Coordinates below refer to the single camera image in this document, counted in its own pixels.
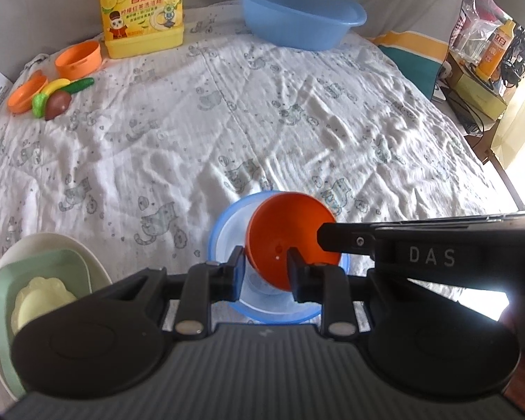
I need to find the blue-rimmed clear bowl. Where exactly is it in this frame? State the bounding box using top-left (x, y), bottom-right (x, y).
top-left (207, 191), bottom-right (351, 325)

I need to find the yellow detergent bottle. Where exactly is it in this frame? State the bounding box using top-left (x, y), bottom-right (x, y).
top-left (96, 0), bottom-right (186, 59)

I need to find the white printed blanket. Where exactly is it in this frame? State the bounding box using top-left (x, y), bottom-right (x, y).
top-left (0, 2), bottom-right (523, 386)

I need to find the clear plastic bag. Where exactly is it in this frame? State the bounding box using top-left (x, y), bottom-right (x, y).
top-left (451, 0), bottom-right (525, 71)

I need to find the toy banana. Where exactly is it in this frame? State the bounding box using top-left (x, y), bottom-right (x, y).
top-left (32, 78), bottom-right (71, 98)

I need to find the white oval plate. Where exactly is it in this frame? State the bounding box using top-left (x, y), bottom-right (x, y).
top-left (0, 232), bottom-right (113, 403)

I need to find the striped teal and yellow cloth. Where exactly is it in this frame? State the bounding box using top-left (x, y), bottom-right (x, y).
top-left (373, 30), bottom-right (450, 100)

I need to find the yellow cardboard box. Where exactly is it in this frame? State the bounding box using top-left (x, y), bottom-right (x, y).
top-left (451, 71), bottom-right (509, 120)

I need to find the toy cucumber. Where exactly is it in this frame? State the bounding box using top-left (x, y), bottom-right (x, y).
top-left (60, 77), bottom-right (95, 96)

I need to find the light orange bowl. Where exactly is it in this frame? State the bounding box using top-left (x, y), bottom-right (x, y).
top-left (54, 40), bottom-right (103, 81)

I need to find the green toy vegetable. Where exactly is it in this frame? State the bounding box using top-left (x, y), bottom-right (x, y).
top-left (31, 93), bottom-right (50, 119)

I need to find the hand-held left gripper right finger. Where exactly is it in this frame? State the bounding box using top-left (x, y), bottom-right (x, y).
top-left (286, 247), bottom-right (378, 338)

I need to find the brown toy fruit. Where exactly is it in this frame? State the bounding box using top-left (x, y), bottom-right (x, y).
top-left (44, 91), bottom-right (72, 122)

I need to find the blue plastic basin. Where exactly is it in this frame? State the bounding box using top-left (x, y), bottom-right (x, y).
top-left (232, 0), bottom-right (368, 52)

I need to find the small pale yellow plate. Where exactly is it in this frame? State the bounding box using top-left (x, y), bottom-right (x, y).
top-left (10, 275), bottom-right (78, 337)

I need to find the green square plate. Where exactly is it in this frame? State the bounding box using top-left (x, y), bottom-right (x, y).
top-left (0, 248), bottom-right (93, 400)

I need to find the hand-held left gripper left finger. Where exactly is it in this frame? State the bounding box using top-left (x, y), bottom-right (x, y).
top-left (133, 246), bottom-right (246, 334)

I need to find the orange shallow dish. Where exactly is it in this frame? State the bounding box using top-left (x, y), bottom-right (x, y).
top-left (7, 72), bottom-right (49, 115)

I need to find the dark orange bowl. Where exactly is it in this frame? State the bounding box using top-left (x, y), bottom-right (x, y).
top-left (246, 191), bottom-right (338, 292)

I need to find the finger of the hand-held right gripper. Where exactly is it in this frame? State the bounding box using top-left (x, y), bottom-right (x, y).
top-left (316, 222), bottom-right (379, 257)

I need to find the wooden side table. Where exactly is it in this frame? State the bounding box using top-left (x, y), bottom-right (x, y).
top-left (435, 83), bottom-right (525, 211)

